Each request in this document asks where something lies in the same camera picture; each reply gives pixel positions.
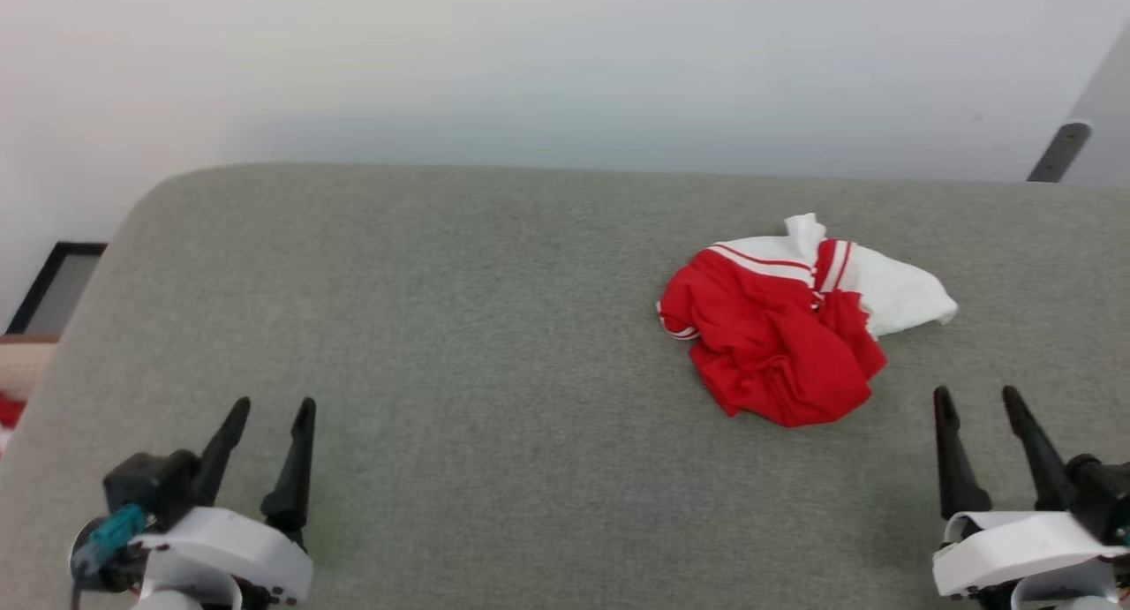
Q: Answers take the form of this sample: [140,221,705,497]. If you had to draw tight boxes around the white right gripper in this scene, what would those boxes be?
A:
[933,385,1130,610]

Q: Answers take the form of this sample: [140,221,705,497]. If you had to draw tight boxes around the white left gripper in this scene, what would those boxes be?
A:
[132,397,317,610]

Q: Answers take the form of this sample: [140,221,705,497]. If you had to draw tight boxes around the red and white garment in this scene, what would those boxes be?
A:
[656,213,959,428]

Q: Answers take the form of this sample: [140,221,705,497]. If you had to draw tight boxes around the beige wooden item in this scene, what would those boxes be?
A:
[0,335,59,401]

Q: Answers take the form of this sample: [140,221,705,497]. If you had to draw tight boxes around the black framed panel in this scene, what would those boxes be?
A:
[4,242,108,335]

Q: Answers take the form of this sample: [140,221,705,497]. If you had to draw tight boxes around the grey metal bar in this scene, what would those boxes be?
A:
[1027,120,1094,184]

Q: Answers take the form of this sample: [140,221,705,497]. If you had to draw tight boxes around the grey slanted panel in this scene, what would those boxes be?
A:
[1059,23,1130,189]

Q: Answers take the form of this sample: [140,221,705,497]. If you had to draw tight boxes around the teal cable connector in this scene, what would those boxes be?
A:
[75,502,149,576]

